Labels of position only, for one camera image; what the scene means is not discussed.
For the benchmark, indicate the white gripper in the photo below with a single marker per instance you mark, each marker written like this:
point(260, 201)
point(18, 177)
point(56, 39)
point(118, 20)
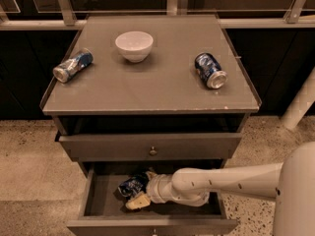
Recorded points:
point(154, 188)

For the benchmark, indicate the blue chip bag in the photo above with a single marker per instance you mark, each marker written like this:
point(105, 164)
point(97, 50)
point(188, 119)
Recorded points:
point(134, 185)

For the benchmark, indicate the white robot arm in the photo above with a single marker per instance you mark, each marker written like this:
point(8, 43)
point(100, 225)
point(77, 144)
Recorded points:
point(290, 183)

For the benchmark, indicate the brass top drawer knob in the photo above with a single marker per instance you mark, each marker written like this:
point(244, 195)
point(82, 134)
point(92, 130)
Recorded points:
point(153, 151)

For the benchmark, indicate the brass drawer knob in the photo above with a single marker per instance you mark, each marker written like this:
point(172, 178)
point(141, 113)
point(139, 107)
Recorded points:
point(155, 233)
point(153, 151)

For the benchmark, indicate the brass middle drawer knob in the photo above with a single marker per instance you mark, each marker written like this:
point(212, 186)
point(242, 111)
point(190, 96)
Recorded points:
point(155, 233)

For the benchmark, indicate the grey open middle drawer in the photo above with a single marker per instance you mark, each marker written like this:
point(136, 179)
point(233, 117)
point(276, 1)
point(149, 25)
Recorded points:
point(103, 211)

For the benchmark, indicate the grey top drawer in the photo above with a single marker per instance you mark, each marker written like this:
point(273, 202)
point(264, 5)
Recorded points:
point(136, 147)

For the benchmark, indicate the blue soda can right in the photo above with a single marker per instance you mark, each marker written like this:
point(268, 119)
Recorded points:
point(210, 71)

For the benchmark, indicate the white ceramic bowl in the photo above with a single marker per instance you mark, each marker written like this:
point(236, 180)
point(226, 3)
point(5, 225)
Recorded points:
point(134, 46)

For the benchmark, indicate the crushed blue can left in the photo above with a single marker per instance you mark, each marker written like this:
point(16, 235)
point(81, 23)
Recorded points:
point(65, 71)

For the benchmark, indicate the metal window railing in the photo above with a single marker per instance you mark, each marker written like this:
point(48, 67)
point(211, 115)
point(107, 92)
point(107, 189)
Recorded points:
point(231, 14)

